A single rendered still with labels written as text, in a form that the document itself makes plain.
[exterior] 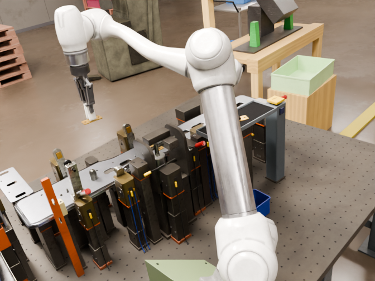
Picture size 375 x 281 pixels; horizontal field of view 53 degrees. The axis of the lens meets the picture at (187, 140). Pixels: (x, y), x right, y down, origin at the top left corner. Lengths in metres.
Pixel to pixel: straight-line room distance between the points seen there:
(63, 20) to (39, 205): 0.74
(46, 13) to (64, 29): 9.48
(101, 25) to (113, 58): 4.07
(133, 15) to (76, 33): 4.20
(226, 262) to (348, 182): 1.18
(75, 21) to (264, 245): 0.99
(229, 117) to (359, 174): 1.19
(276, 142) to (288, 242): 0.49
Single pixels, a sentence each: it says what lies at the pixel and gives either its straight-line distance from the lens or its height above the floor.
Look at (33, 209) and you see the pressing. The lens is 1.65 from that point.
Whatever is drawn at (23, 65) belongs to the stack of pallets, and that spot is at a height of 0.23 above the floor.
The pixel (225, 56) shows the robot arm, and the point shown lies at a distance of 1.06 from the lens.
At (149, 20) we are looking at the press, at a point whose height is 0.75.
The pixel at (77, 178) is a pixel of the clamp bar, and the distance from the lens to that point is 1.46.
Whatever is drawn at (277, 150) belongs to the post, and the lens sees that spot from 1.90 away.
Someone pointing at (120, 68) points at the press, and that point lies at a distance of 5.69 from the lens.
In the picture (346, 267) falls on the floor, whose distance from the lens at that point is 2.60.
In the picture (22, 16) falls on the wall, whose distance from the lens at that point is 10.69.
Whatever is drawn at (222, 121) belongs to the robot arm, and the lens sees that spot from 1.06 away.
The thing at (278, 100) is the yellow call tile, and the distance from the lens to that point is 1.80.
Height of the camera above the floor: 1.92
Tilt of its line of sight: 30 degrees down
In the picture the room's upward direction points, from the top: 8 degrees counter-clockwise
